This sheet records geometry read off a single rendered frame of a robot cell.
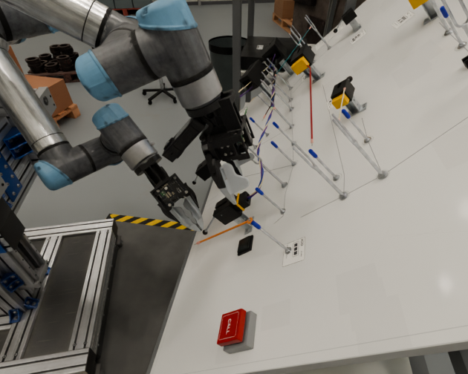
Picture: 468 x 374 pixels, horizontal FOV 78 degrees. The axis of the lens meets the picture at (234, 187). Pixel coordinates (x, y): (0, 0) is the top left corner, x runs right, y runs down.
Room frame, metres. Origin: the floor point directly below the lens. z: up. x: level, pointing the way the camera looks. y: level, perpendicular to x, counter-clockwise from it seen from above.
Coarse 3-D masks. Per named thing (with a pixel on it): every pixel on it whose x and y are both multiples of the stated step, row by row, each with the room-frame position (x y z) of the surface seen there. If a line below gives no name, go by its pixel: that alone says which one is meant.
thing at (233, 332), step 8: (232, 312) 0.22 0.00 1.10; (240, 312) 0.22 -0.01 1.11; (224, 320) 0.22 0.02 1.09; (232, 320) 0.21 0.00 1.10; (240, 320) 0.20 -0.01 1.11; (224, 328) 0.20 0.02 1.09; (232, 328) 0.20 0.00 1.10; (240, 328) 0.19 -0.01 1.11; (224, 336) 0.19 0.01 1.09; (232, 336) 0.18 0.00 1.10; (240, 336) 0.18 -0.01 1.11; (224, 344) 0.18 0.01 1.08
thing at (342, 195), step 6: (294, 144) 0.39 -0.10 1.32; (294, 150) 0.38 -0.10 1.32; (300, 150) 0.39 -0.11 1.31; (300, 156) 0.38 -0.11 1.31; (306, 156) 0.39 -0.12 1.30; (306, 162) 0.38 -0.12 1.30; (312, 162) 0.39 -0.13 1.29; (318, 168) 0.38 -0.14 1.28; (324, 174) 0.38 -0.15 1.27; (330, 180) 0.38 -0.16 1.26; (336, 186) 0.37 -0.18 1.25; (342, 192) 0.38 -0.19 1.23; (342, 198) 0.37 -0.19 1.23
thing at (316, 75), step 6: (300, 48) 0.97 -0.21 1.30; (306, 48) 0.95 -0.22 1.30; (294, 54) 0.96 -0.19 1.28; (300, 54) 0.91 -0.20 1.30; (306, 54) 0.92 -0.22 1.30; (312, 54) 0.95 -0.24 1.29; (294, 60) 0.92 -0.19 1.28; (312, 60) 0.92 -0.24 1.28; (312, 66) 0.94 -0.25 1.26; (312, 72) 0.95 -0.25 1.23; (318, 72) 0.94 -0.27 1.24; (324, 72) 0.94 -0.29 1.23; (318, 78) 0.93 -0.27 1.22
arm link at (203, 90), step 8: (200, 80) 0.44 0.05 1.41; (208, 80) 0.44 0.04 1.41; (216, 80) 0.46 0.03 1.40; (176, 88) 0.44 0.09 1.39; (184, 88) 0.43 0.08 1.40; (192, 88) 0.43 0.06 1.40; (200, 88) 0.44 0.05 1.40; (208, 88) 0.44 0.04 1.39; (216, 88) 0.45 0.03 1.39; (184, 96) 0.44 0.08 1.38; (192, 96) 0.43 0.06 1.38; (200, 96) 0.43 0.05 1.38; (208, 96) 0.44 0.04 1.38; (216, 96) 0.45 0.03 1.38; (184, 104) 0.44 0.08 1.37; (192, 104) 0.43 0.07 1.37; (200, 104) 0.43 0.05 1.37; (208, 104) 0.44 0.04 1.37
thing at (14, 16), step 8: (0, 8) 0.75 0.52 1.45; (8, 8) 0.76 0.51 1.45; (0, 16) 0.74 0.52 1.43; (8, 16) 0.75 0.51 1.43; (16, 16) 0.76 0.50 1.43; (24, 16) 0.77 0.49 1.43; (8, 24) 0.75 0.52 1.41; (16, 24) 0.76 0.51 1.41; (24, 24) 0.77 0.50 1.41; (32, 24) 0.79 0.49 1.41; (40, 24) 0.80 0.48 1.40; (8, 32) 0.75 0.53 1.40; (16, 32) 0.76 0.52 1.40; (24, 32) 0.78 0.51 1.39; (32, 32) 0.79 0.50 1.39; (40, 32) 0.81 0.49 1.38; (48, 32) 0.83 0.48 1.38; (8, 40) 0.76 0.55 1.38; (16, 40) 1.07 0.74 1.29; (24, 40) 1.13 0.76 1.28
